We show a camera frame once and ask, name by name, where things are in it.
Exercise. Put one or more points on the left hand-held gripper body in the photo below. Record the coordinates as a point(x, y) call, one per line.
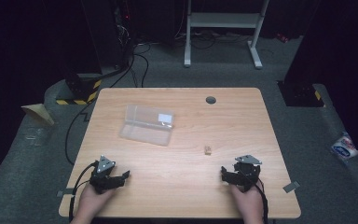
point(103, 177)

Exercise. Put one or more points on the white metal stand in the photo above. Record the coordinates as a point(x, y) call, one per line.
point(223, 21)

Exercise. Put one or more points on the dark table grommet hole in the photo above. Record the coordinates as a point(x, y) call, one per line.
point(210, 100)

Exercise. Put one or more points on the person's left hand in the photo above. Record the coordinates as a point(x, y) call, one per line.
point(92, 202)

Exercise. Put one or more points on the small wooden block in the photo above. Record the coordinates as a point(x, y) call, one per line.
point(208, 150)

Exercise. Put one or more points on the black yellow striped stand base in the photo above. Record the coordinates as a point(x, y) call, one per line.
point(303, 95)
point(80, 91)

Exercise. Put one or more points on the clear plastic box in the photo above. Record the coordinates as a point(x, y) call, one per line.
point(147, 125)

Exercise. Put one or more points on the grey tape strip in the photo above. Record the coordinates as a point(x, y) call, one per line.
point(64, 193)
point(291, 186)

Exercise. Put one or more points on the beige folded paper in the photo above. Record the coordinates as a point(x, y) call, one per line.
point(38, 113)

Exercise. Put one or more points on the white blue packet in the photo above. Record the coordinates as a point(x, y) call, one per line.
point(344, 147)

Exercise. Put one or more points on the person's right hand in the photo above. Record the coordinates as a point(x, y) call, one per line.
point(248, 202)

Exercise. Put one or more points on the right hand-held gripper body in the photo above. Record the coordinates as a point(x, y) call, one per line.
point(247, 174)

